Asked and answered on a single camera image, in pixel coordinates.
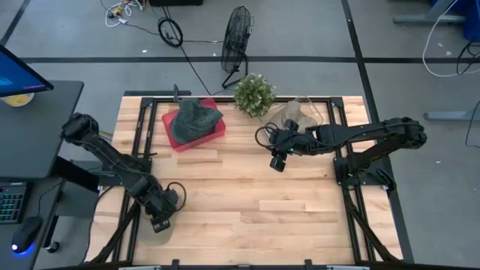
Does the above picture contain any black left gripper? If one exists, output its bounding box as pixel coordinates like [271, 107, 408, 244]
[143, 186, 180, 234]

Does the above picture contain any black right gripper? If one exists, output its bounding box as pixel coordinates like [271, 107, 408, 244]
[268, 118, 315, 174]

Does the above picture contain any beige cap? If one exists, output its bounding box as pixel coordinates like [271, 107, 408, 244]
[268, 100, 319, 132]

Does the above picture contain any dark grey cloth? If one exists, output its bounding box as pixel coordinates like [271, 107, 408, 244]
[176, 97, 224, 131]

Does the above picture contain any dark green cap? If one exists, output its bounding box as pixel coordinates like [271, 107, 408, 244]
[169, 114, 217, 146]

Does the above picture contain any clear plastic bin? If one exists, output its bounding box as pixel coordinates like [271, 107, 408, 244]
[259, 94, 325, 132]

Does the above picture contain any green potted plant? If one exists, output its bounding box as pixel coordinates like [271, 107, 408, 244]
[233, 72, 278, 119]

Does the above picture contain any red plastic bin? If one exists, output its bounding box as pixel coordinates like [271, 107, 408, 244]
[161, 97, 227, 153]

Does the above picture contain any black floor fan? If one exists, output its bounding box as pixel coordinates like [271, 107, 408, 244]
[220, 5, 255, 90]

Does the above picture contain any black computer mouse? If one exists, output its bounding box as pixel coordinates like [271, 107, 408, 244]
[10, 215, 44, 255]

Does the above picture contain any backlit black keyboard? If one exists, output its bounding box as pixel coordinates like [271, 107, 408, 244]
[0, 181, 29, 225]

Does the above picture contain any black desk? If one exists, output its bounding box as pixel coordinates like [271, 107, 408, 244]
[0, 79, 85, 182]

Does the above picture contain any grey table foot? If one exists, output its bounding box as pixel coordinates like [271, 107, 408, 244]
[392, 0, 467, 26]
[423, 109, 480, 122]

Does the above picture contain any yellow round object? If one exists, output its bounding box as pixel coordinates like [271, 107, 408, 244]
[0, 92, 36, 108]

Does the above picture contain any monitor with blue screen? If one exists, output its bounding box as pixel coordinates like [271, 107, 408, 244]
[0, 43, 55, 98]

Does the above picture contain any blue object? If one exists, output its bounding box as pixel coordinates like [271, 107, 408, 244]
[430, 0, 480, 43]

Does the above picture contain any black right gripper cable loop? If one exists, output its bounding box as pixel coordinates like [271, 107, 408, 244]
[254, 122, 281, 152]

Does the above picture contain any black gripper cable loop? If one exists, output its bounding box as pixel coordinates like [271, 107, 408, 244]
[166, 181, 188, 213]
[254, 122, 281, 152]

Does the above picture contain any black left gripper cable loop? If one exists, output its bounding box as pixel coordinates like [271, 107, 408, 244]
[166, 181, 188, 213]

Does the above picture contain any black aluminium table frame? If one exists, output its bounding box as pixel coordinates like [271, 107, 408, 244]
[85, 89, 405, 266]

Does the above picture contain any coiled black cable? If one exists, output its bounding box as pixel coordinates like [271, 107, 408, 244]
[157, 16, 185, 49]

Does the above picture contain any long white cable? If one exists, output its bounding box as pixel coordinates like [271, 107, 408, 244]
[421, 0, 480, 78]

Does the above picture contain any black floor cable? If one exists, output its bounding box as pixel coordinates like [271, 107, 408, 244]
[455, 40, 480, 77]

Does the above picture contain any white cable bundle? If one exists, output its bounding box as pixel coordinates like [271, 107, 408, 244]
[98, 0, 146, 29]

